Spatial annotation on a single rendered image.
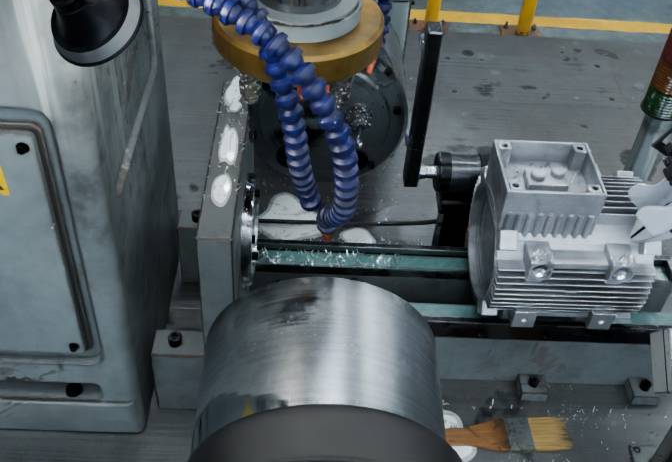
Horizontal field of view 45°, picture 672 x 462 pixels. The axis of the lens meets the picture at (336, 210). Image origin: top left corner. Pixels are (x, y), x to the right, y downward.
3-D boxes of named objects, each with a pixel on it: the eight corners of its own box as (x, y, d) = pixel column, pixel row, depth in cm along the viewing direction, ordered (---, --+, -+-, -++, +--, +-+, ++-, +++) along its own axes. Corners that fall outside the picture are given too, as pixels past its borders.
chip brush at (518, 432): (425, 456, 106) (425, 453, 106) (419, 423, 110) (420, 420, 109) (574, 450, 108) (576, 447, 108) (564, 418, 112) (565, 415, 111)
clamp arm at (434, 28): (399, 187, 116) (423, 31, 99) (398, 174, 118) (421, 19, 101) (423, 188, 116) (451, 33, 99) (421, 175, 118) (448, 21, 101)
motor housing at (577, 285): (478, 342, 106) (508, 240, 93) (459, 240, 120) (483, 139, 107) (626, 346, 107) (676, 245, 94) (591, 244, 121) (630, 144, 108)
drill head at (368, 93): (236, 217, 121) (232, 77, 104) (256, 68, 151) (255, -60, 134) (401, 224, 122) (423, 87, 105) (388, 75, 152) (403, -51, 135)
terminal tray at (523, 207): (495, 237, 98) (508, 193, 93) (482, 180, 106) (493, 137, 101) (591, 240, 99) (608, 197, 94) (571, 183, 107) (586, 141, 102)
